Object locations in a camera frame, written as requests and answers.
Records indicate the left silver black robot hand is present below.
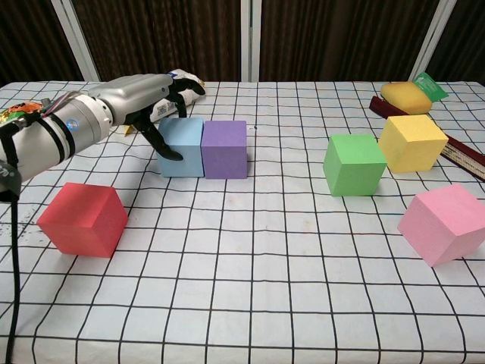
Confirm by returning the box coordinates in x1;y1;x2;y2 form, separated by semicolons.
89;72;206;162

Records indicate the light blue foam cube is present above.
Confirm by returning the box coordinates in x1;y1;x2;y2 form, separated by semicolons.
157;117;205;178

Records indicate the red foam cube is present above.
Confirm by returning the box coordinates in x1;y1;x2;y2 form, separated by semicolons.
36;182;129;259

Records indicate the green foam cube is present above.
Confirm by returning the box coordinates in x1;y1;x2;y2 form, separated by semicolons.
323;133;388;197

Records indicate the pink foam cube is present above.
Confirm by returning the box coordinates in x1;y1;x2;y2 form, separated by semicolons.
397;183;485;268

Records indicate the white snack package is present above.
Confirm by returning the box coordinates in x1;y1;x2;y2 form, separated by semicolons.
124;69;206;137

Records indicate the dark brown ribbed partition panel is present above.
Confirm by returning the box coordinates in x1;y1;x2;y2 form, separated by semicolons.
0;0;86;86
427;0;485;83
259;0;437;83
71;0;243;83

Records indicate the purple foam cube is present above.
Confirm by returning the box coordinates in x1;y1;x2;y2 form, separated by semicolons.
200;120;249;180

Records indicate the green orange snack bag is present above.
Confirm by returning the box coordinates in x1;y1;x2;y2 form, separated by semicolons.
0;100;43;127

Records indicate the white checkered tablecloth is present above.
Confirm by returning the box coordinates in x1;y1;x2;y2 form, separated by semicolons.
0;80;485;364

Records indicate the yellow sponge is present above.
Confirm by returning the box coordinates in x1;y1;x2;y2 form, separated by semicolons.
380;81;433;115

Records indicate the yellow foam cube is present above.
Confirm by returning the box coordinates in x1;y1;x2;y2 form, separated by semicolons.
378;113;450;174

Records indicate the green sachet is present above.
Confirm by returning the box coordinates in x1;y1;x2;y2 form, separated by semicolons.
411;71;448;102

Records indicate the dark red long box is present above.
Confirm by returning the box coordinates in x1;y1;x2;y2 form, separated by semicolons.
369;96;485;175

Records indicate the white partition post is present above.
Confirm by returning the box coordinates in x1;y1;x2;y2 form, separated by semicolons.
411;0;454;83
240;0;262;83
52;0;102;83

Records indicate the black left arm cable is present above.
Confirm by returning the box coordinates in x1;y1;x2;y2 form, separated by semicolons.
0;113;23;364

